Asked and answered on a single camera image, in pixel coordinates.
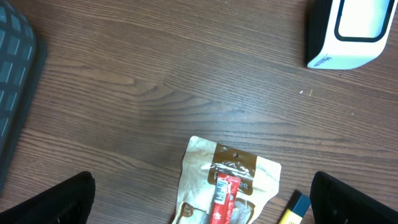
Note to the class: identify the beige brown snack pouch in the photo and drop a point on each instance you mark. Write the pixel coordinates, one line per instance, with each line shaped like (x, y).
(203, 161)

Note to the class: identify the grey plastic shopping basket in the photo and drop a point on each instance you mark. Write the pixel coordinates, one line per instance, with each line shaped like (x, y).
(23, 56)

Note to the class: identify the yellow highlighter pen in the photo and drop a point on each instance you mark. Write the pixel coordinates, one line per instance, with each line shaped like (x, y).
(296, 209)

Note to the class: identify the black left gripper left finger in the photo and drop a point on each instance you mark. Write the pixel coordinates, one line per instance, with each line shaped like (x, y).
(67, 202)

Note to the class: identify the red stick snack packet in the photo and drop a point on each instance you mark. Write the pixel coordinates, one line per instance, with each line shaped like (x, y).
(227, 187)

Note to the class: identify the white barcode scanner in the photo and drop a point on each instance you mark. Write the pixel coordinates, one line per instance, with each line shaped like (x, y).
(347, 34)

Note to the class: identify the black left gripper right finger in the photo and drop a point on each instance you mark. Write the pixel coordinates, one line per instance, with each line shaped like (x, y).
(334, 201)

